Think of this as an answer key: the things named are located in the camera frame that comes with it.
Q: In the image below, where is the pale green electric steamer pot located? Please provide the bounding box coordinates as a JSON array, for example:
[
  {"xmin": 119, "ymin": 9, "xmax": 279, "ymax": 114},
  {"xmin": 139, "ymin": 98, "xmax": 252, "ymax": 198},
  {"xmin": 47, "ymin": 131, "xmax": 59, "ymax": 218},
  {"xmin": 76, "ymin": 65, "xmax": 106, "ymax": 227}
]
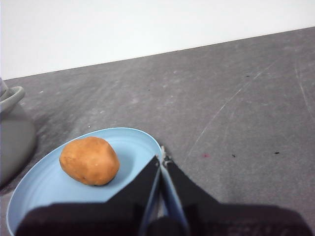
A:
[{"xmin": 0, "ymin": 78, "xmax": 38, "ymax": 188}]

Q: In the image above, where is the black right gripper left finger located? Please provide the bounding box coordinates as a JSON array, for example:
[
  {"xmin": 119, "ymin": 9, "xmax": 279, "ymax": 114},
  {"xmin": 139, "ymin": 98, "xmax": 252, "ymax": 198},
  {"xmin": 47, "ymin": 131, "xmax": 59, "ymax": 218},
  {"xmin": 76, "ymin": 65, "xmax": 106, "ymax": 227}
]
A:
[{"xmin": 15, "ymin": 154, "xmax": 161, "ymax": 236}]

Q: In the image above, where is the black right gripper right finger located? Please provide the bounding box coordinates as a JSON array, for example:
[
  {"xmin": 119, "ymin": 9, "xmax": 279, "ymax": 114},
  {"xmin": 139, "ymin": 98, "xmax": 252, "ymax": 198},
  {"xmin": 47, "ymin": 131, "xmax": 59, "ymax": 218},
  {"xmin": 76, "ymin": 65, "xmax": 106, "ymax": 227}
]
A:
[{"xmin": 160, "ymin": 157, "xmax": 312, "ymax": 236}]

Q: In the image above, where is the brown potato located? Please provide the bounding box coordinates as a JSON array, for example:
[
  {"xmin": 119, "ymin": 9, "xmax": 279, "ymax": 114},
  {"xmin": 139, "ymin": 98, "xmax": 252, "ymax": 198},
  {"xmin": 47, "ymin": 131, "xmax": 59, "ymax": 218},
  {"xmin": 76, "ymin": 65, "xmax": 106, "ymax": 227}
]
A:
[{"xmin": 59, "ymin": 136, "xmax": 121, "ymax": 187}]

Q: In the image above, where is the blue round plate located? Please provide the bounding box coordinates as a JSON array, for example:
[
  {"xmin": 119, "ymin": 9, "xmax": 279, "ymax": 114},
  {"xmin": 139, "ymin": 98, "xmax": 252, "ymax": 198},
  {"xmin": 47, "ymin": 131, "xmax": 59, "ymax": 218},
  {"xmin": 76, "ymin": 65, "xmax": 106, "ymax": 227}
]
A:
[{"xmin": 6, "ymin": 126, "xmax": 164, "ymax": 236}]

